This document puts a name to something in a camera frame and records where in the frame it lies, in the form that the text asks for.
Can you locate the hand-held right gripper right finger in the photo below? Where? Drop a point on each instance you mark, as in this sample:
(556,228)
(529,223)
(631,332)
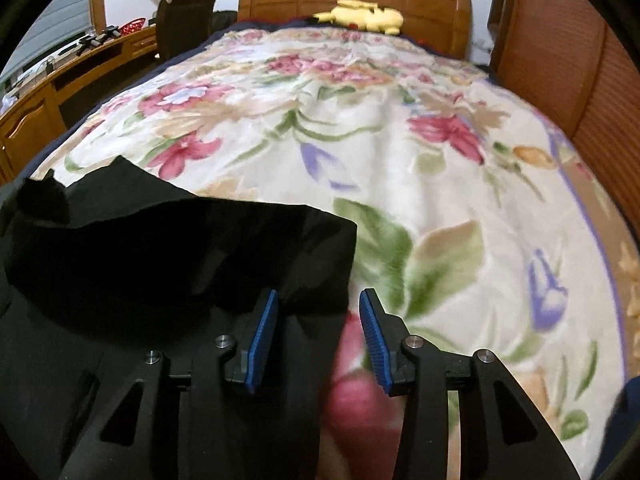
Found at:
(375,340)

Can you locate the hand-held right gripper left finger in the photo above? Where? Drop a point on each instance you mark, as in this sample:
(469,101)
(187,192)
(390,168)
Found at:
(262,335)

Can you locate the black coat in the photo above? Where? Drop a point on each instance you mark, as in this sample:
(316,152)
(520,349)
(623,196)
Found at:
(150,260)

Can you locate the floral blanket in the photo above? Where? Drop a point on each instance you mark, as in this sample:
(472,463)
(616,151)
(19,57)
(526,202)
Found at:
(350,135)

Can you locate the dark wooden chair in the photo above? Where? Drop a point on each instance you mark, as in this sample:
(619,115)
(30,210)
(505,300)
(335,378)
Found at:
(185,25)

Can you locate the wooden desk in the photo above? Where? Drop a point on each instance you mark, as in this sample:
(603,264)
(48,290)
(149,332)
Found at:
(35,105)

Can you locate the yellow plush toy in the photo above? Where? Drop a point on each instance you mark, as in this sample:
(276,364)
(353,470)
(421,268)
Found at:
(365,16)

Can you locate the red basket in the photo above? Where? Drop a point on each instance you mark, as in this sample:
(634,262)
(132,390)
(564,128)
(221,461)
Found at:
(132,26)

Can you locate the black devices on desk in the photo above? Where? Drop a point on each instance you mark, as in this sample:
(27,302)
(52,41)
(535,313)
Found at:
(97,39)

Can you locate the wooden louvered wardrobe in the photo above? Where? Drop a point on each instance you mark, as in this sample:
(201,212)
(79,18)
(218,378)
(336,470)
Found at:
(575,60)

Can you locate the grey window blind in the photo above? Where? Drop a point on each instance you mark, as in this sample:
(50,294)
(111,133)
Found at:
(55,15)

